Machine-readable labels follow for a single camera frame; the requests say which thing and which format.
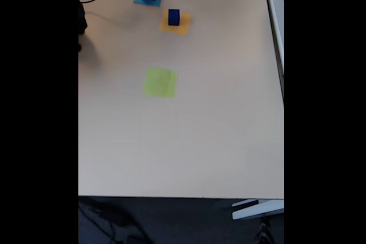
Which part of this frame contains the orange paper square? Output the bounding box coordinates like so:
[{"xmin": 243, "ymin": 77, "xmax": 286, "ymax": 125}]
[{"xmin": 158, "ymin": 9, "xmax": 192, "ymax": 37}]

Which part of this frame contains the green paper square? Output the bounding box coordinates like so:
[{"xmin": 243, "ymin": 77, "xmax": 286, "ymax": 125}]
[{"xmin": 142, "ymin": 67, "xmax": 178, "ymax": 98}]

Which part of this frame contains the medium blue cube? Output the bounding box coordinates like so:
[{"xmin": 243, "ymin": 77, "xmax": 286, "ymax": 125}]
[{"xmin": 168, "ymin": 9, "xmax": 181, "ymax": 26}]

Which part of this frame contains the white adjacent table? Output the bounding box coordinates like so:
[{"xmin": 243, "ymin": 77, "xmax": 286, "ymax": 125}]
[{"xmin": 262, "ymin": 0, "xmax": 285, "ymax": 102}]

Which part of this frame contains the white table foot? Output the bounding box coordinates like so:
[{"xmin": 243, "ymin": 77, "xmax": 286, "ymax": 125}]
[{"xmin": 231, "ymin": 199, "xmax": 285, "ymax": 221}]

